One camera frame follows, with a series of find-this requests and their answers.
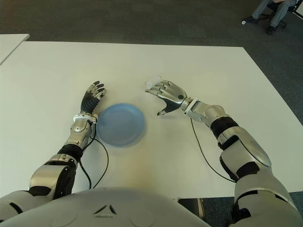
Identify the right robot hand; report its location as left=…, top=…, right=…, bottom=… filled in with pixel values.
left=144, top=79, right=187, bottom=116

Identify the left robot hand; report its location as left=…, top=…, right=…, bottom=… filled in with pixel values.
left=80, top=81, right=107, bottom=116

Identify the white charger block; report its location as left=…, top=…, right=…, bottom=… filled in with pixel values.
left=146, top=74, right=162, bottom=89

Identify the blue plastic plate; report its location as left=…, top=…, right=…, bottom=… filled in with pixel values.
left=96, top=102, right=146, bottom=148

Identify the white side table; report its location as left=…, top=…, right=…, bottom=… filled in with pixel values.
left=0, top=34, right=30, bottom=66

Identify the grey robot torso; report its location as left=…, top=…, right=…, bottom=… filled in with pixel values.
left=1, top=186, right=211, bottom=227

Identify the black office chair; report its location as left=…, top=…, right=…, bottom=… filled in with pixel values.
left=257, top=1, right=303, bottom=28

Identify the seated person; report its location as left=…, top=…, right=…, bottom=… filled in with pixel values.
left=243, top=0, right=296, bottom=35

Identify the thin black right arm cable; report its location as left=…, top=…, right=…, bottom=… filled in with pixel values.
left=190, top=117, right=236, bottom=183

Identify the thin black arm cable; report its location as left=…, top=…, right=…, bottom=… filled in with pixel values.
left=190, top=117, right=236, bottom=183
left=91, top=138, right=109, bottom=189

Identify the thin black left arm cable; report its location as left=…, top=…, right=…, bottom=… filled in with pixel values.
left=91, top=138, right=109, bottom=189

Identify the thick dark left arm cable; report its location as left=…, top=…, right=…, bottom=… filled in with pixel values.
left=79, top=160, right=92, bottom=189

